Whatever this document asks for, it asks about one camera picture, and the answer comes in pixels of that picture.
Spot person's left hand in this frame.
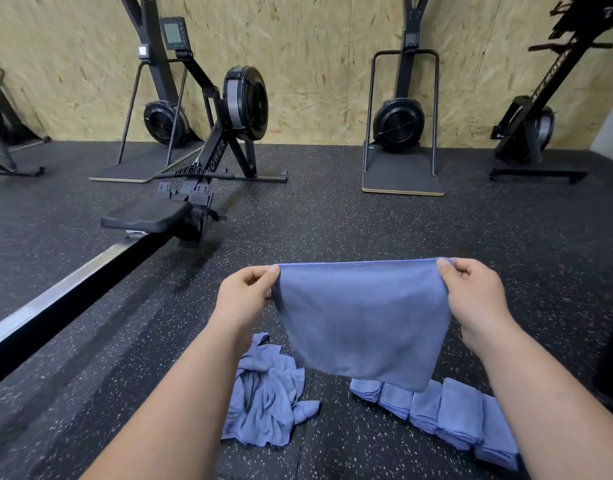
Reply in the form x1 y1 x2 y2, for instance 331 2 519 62
211 263 282 346

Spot person's right hand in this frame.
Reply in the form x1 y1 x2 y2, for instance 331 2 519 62
436 257 516 356

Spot blue towel pile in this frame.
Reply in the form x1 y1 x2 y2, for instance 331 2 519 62
221 331 322 448

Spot row of blue towels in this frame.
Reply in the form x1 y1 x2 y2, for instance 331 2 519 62
269 257 454 394
434 377 486 452
378 383 416 422
474 395 520 472

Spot plain blue towel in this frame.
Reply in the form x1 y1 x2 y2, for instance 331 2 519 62
409 383 446 436

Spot person's left forearm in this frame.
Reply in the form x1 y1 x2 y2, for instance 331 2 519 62
81 325 258 480

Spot person's right forearm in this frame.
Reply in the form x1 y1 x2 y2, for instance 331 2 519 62
476 319 613 480

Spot black upright exercise machine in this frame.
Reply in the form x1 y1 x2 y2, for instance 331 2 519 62
489 0 613 185

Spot black ski trainer wooden-edged platform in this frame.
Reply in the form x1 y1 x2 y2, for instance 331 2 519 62
361 0 446 197

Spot black ski trainer grey platform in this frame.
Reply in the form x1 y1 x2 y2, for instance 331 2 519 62
89 0 208 184

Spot black rowing machine with rail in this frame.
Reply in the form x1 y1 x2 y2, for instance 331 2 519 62
0 17 290 392

